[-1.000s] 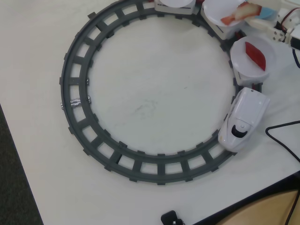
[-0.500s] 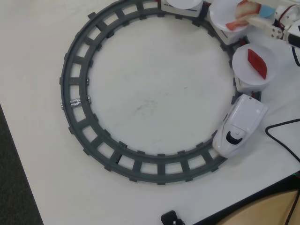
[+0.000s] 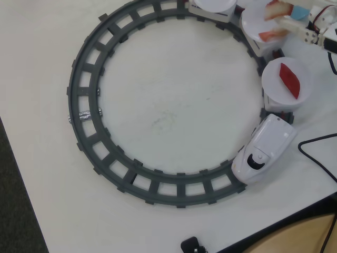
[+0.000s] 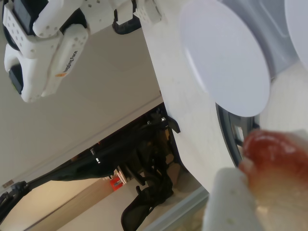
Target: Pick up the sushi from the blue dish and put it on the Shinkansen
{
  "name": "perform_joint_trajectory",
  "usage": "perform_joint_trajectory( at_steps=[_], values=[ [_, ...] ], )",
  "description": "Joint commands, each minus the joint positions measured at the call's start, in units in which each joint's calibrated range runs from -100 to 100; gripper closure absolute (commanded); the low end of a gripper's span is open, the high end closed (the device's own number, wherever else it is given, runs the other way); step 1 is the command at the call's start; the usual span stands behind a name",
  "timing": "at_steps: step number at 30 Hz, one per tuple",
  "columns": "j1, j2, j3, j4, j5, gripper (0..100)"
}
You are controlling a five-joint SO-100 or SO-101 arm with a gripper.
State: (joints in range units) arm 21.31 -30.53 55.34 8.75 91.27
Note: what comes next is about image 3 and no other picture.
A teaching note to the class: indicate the light wooden desk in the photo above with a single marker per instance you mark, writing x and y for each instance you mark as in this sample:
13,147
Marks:
289,237

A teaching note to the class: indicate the white toy train car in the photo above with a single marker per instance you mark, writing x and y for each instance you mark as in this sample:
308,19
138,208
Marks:
276,105
208,14

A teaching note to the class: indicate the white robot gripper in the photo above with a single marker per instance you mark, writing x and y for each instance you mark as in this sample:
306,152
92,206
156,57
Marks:
308,35

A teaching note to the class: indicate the blue dish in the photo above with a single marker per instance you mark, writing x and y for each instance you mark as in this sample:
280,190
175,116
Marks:
300,13

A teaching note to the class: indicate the black mounting bracket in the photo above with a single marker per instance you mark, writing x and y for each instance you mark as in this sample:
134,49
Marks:
190,245

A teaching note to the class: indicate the grey dish rack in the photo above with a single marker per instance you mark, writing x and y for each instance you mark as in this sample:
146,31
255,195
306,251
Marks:
181,189

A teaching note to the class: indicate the red tuna sushi piece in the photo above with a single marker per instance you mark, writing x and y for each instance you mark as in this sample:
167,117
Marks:
289,79

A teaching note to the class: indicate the red shrimp sushi piece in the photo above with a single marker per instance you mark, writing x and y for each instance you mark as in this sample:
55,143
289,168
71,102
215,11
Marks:
276,9

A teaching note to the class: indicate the white Shinkansen toy locomotive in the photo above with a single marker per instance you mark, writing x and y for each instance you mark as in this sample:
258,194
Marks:
268,139

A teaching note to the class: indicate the crumpled silver foil piece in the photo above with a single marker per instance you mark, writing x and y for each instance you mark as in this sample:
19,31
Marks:
85,116

